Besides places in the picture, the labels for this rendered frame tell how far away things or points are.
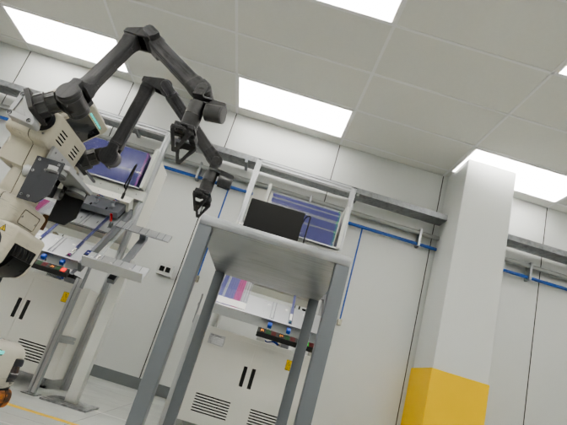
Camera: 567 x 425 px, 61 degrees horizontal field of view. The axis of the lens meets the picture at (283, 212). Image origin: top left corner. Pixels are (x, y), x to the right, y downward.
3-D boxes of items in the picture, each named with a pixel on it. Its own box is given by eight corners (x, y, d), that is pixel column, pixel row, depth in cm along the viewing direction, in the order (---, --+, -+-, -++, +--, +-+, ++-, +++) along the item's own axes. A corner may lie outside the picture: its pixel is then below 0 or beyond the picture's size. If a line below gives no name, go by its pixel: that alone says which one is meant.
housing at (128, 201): (126, 220, 336) (129, 202, 330) (60, 200, 336) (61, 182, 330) (132, 215, 343) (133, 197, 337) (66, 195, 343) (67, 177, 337)
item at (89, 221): (108, 239, 310) (108, 232, 307) (10, 208, 310) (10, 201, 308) (129, 216, 339) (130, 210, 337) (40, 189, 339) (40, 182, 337)
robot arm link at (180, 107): (159, 91, 213) (157, 83, 203) (170, 84, 214) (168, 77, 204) (213, 171, 215) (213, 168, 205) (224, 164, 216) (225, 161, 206)
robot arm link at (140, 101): (148, 74, 213) (145, 67, 203) (175, 88, 214) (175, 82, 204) (99, 163, 207) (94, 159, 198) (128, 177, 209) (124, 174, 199)
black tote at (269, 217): (243, 269, 198) (251, 244, 202) (283, 282, 198) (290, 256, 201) (240, 230, 144) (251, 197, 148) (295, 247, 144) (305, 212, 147)
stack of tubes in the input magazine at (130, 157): (136, 186, 338) (149, 153, 347) (67, 165, 338) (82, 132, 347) (139, 192, 350) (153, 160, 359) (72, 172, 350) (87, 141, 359)
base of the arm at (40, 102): (38, 106, 167) (22, 87, 156) (61, 99, 169) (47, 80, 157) (43, 127, 165) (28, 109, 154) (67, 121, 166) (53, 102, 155)
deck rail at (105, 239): (80, 271, 276) (81, 263, 273) (77, 271, 276) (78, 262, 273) (132, 217, 339) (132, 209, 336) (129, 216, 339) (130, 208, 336)
